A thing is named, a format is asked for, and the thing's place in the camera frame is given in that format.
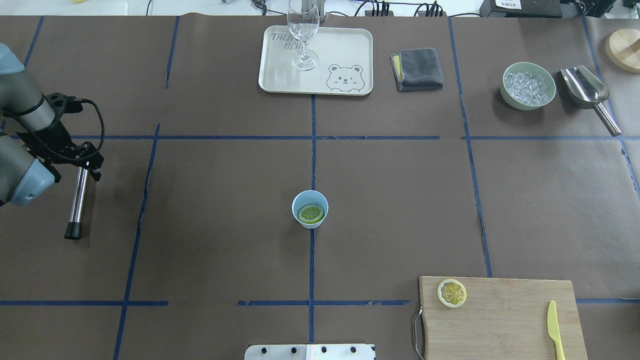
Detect clear wine glass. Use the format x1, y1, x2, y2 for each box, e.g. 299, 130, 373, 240
286, 0, 320, 71

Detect steel muddler black tip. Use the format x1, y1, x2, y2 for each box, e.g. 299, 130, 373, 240
64, 167, 89, 240

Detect steel ice scoop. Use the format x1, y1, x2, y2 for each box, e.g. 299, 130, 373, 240
559, 65, 622, 137

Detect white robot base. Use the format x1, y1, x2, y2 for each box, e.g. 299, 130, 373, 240
244, 343, 377, 360

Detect light blue cup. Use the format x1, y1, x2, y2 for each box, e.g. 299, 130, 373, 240
291, 190, 329, 230

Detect yellow lemon slice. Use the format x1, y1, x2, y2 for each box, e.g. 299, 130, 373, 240
296, 203, 325, 224
436, 278, 467, 309

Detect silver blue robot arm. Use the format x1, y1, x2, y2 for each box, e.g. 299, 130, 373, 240
0, 44, 105, 207

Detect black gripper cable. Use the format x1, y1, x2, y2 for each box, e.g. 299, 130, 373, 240
0, 98, 106, 163

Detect wooden cutting board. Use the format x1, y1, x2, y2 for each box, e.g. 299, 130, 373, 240
418, 276, 588, 360

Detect yellow plastic knife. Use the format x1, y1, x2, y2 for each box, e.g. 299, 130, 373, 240
546, 300, 566, 360

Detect black computer box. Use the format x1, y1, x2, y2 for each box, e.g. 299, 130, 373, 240
478, 0, 563, 19

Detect green bowl of ice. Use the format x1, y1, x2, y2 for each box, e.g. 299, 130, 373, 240
499, 62, 557, 111

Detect grey folded cloth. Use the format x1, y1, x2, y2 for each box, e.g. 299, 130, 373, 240
390, 48, 444, 92

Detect wooden cup tree stand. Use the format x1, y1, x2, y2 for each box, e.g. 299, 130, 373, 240
605, 28, 640, 74

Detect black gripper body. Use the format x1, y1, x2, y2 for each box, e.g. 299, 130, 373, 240
20, 92, 105, 176

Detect cream bear tray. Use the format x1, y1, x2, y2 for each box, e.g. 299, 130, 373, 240
258, 25, 374, 96

